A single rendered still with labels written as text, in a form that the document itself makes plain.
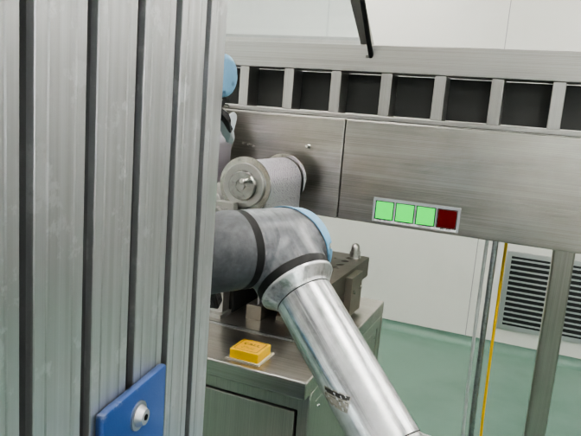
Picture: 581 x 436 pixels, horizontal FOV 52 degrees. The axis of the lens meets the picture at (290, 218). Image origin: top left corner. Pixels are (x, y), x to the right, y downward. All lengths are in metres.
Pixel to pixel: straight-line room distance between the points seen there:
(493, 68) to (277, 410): 1.04
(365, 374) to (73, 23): 0.60
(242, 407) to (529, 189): 0.93
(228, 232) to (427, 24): 3.46
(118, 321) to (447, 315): 3.96
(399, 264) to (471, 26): 1.62
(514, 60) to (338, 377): 1.14
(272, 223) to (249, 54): 1.14
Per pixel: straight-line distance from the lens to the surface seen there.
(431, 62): 1.75
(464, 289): 4.19
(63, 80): 0.29
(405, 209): 1.75
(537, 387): 2.02
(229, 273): 0.81
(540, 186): 1.72
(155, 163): 0.36
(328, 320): 0.81
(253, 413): 1.39
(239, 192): 1.55
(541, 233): 1.73
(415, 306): 4.28
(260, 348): 1.36
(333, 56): 1.83
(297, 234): 0.86
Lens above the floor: 1.45
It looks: 10 degrees down
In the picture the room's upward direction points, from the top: 5 degrees clockwise
